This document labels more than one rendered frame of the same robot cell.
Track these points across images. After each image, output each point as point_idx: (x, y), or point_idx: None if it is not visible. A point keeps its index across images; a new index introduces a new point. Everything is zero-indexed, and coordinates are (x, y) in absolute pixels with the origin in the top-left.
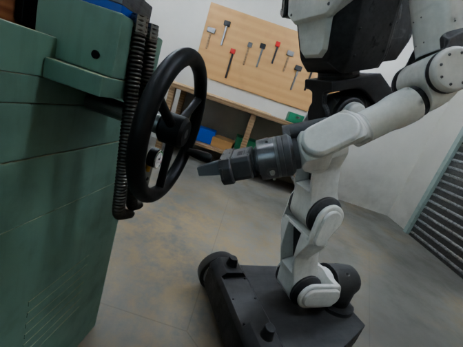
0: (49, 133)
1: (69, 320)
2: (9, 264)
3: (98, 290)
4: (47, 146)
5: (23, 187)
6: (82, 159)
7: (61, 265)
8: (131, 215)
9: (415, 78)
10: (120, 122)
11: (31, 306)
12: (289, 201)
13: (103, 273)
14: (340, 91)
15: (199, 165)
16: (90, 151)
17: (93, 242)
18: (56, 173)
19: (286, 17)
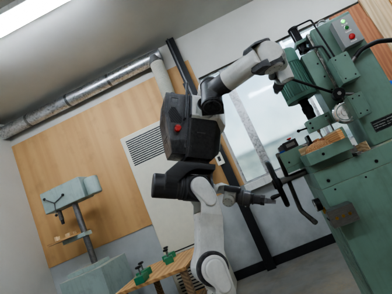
0: (308, 180)
1: (361, 282)
2: (324, 215)
3: (371, 293)
4: (310, 184)
5: (314, 193)
6: (315, 191)
7: (336, 235)
8: (308, 219)
9: (197, 174)
10: (312, 179)
11: (338, 241)
12: (228, 264)
13: (366, 280)
14: (191, 174)
15: (275, 200)
16: (315, 189)
17: (342, 240)
18: (315, 193)
19: (220, 114)
